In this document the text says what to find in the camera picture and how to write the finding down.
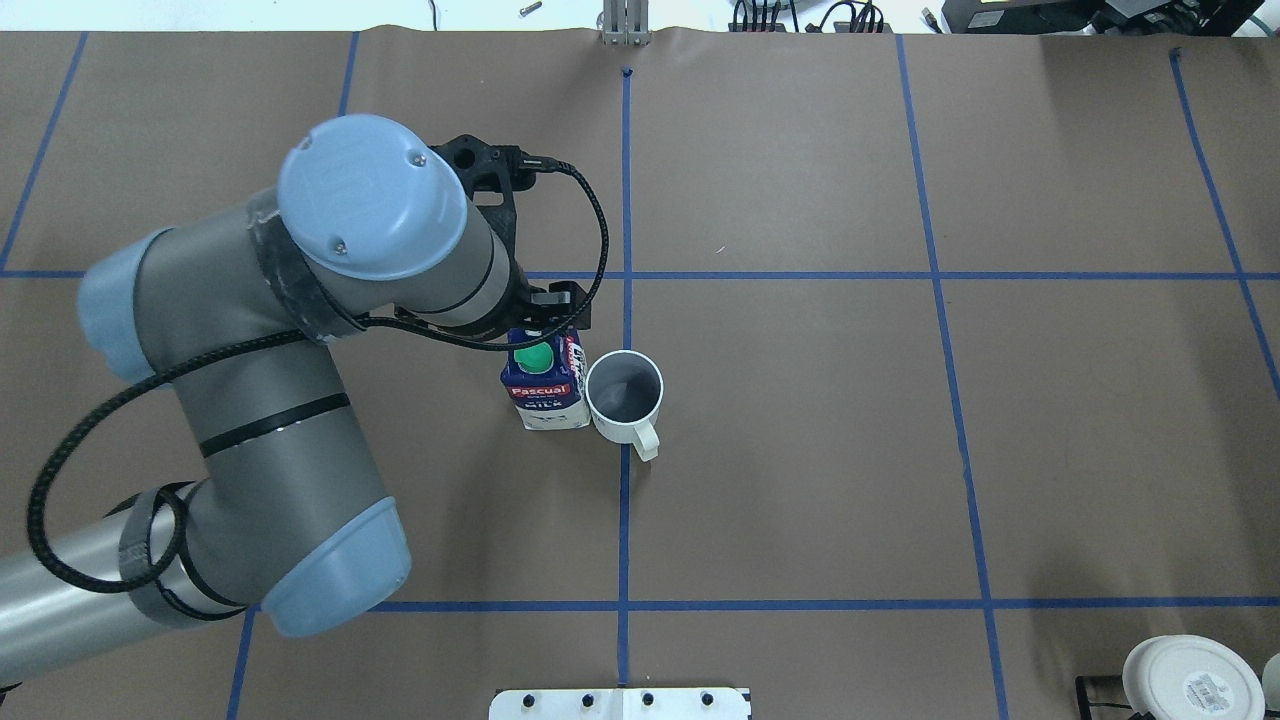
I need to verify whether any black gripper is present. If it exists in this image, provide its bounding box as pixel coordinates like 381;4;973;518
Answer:
490;264;582;341

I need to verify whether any blue white milk carton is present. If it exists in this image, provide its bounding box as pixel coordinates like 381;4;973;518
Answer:
500;327;593;430

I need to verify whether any white mug with handle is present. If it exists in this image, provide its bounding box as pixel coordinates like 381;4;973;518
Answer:
584;348;666;462

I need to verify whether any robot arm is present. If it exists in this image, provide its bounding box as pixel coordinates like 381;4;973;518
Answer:
3;114;605;691

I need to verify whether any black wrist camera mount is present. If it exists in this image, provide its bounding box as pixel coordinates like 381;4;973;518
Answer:
430;135;561;252

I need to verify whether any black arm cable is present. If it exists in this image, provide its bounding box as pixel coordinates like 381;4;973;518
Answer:
26;160;611;596

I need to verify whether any aluminium frame post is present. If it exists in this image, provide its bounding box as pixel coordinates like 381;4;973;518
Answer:
598;0;652;47

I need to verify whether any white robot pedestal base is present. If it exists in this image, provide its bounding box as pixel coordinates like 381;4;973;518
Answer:
488;687;753;719

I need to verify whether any black wire cup rack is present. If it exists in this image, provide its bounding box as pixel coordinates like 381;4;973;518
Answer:
1074;675;1146;720

